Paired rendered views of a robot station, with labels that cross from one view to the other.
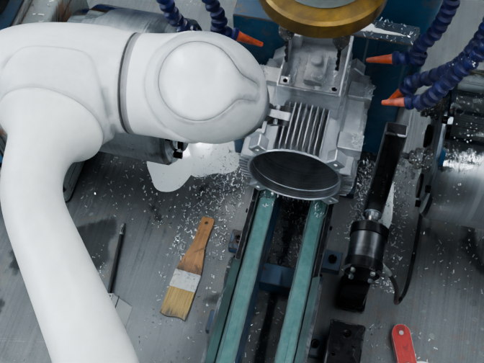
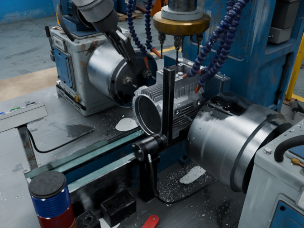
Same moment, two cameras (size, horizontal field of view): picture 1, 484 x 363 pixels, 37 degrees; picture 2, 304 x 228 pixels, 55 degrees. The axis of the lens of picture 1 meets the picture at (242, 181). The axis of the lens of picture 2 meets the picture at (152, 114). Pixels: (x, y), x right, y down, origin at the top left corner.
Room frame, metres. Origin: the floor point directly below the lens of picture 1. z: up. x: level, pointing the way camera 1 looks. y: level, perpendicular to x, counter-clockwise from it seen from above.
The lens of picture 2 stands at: (-0.13, -0.58, 1.57)
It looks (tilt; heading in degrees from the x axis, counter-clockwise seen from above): 33 degrees down; 34
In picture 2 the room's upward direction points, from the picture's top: straight up
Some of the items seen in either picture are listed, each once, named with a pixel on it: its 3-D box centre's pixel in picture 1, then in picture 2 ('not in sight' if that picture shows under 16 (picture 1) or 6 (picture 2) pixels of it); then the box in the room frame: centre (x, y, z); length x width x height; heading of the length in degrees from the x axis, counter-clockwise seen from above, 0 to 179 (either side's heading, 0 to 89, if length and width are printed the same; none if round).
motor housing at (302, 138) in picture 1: (306, 125); (168, 106); (0.66, -0.12, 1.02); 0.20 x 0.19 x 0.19; 163
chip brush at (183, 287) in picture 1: (191, 266); not in sight; (0.50, 0.10, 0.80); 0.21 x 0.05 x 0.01; 159
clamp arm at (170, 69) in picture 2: (383, 176); (167, 108); (0.50, -0.21, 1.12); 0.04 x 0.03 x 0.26; 163
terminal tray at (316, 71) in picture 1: (314, 73); (178, 80); (0.70, -0.13, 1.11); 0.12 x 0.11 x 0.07; 163
